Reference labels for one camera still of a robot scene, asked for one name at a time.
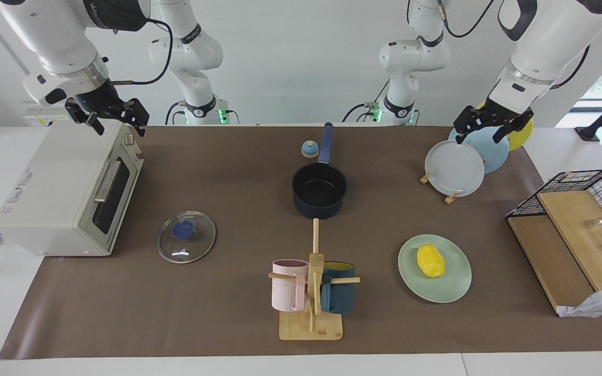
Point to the yellow lemon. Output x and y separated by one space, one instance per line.
430 260

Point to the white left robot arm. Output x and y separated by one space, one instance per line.
557 36

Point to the light blue plate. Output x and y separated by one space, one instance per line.
491 151

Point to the glass lid blue knob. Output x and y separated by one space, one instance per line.
186 237

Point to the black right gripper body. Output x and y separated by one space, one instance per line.
105 104

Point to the grey plate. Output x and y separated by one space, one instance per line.
453 168

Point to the dark teal mug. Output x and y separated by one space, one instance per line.
338 297

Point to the wooden mug tree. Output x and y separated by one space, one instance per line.
311 326

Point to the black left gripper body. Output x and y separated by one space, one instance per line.
497 115

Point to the mint green plate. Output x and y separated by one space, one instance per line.
452 284

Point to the brown table mat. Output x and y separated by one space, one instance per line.
228 183

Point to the white checked cloth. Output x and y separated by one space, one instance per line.
601 304

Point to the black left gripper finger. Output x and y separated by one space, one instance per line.
501 133
461 136

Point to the wooden plate rack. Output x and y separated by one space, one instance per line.
451 198

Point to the beige toaster oven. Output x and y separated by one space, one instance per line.
55 188

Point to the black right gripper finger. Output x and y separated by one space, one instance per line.
97 126
141 128

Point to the white power strip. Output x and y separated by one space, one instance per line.
32 116

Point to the pink ribbed mug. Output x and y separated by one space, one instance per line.
286 287

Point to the dark blue saucepan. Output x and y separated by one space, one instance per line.
319 201

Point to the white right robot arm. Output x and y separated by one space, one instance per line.
55 36

